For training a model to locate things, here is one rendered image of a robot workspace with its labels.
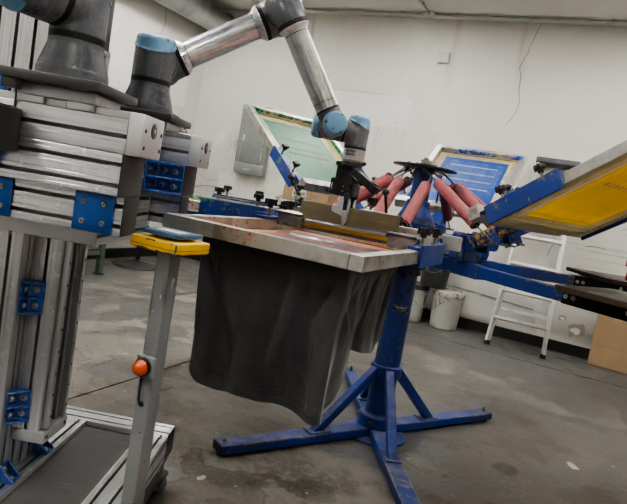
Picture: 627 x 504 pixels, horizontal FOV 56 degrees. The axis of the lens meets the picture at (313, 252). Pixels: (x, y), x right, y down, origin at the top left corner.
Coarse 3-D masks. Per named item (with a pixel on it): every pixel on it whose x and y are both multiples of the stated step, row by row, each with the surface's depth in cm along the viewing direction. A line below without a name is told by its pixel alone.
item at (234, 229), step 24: (168, 216) 159; (192, 216) 165; (216, 216) 177; (240, 240) 150; (264, 240) 147; (288, 240) 144; (360, 240) 216; (336, 264) 139; (360, 264) 136; (384, 264) 151; (408, 264) 171
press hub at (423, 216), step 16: (416, 176) 274; (416, 224) 269; (432, 224) 273; (400, 272) 274; (416, 272) 275; (400, 288) 276; (400, 304) 277; (400, 320) 278; (384, 336) 280; (400, 336) 279; (384, 352) 280; (400, 352) 281; (384, 368) 279; (400, 368) 283; (368, 400) 286; (384, 400) 282; (368, 416) 282; (384, 416) 283; (368, 432) 281; (400, 432) 294
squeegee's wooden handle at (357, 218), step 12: (312, 204) 206; (324, 204) 204; (312, 216) 206; (324, 216) 204; (336, 216) 202; (348, 216) 200; (360, 216) 198; (372, 216) 196; (384, 216) 195; (396, 216) 193; (360, 228) 198; (372, 228) 196; (384, 228) 195; (396, 228) 193
